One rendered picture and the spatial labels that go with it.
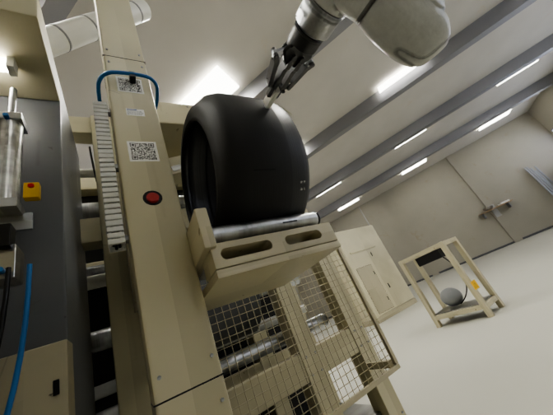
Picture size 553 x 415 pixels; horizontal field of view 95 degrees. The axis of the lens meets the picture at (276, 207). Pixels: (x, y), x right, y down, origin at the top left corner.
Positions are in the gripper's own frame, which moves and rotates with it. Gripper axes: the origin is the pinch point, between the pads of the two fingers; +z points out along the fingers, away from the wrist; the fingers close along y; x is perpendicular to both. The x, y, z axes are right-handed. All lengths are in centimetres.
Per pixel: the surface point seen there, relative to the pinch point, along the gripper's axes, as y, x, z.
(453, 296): -258, 117, 125
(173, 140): 13, -32, 64
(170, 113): 14, -40, 55
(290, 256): 6.7, 45.0, 6.3
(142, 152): 33.2, 4.8, 22.0
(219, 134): 16.7, 10.2, 5.5
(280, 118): -2.3, 5.7, 2.3
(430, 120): -877, -305, 273
